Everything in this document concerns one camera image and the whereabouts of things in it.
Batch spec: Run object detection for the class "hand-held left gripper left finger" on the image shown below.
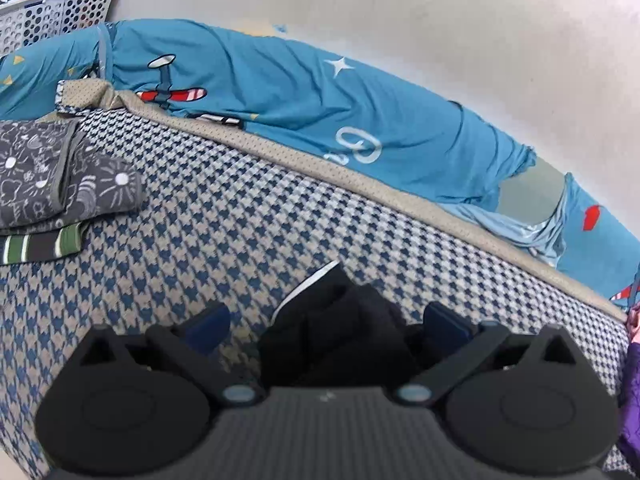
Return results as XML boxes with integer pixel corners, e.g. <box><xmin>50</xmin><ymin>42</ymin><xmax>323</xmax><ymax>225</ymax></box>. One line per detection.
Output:
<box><xmin>79</xmin><ymin>304</ymin><xmax>265</xmax><ymax>407</ymax></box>

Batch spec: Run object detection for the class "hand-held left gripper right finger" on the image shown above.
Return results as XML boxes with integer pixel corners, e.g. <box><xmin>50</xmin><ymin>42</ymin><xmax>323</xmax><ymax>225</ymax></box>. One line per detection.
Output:
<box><xmin>395</xmin><ymin>302</ymin><xmax>581</xmax><ymax>407</ymax></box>

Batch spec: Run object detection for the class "black t-shirt red print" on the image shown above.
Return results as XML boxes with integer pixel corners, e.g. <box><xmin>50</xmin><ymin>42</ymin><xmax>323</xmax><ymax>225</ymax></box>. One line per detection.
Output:
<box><xmin>257</xmin><ymin>260</ymin><xmax>426</xmax><ymax>389</ymax></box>

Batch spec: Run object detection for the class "green striped folded garment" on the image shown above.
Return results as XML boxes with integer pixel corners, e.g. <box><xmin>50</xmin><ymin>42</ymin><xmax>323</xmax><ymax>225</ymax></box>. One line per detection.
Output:
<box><xmin>0</xmin><ymin>222</ymin><xmax>91</xmax><ymax>265</ymax></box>

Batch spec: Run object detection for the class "purple garment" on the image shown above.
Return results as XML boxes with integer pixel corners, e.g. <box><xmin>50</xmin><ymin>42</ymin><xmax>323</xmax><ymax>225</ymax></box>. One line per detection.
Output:
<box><xmin>617</xmin><ymin>340</ymin><xmax>640</xmax><ymax>466</ymax></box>

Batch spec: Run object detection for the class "grey doodle print folded garment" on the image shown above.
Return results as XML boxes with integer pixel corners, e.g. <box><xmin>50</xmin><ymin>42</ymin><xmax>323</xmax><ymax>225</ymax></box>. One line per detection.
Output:
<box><xmin>0</xmin><ymin>119</ymin><xmax>146</xmax><ymax>231</ymax></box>

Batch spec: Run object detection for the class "blue airplane print bedsheet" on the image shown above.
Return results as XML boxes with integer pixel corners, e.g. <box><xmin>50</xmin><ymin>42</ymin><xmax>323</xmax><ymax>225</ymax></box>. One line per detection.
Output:
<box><xmin>0</xmin><ymin>19</ymin><xmax>640</xmax><ymax>306</ymax></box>

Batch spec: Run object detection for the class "white plastic basket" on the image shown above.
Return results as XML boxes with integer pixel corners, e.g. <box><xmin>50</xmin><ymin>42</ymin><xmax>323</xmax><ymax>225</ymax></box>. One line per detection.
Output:
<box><xmin>0</xmin><ymin>0</ymin><xmax>135</xmax><ymax>56</ymax></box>

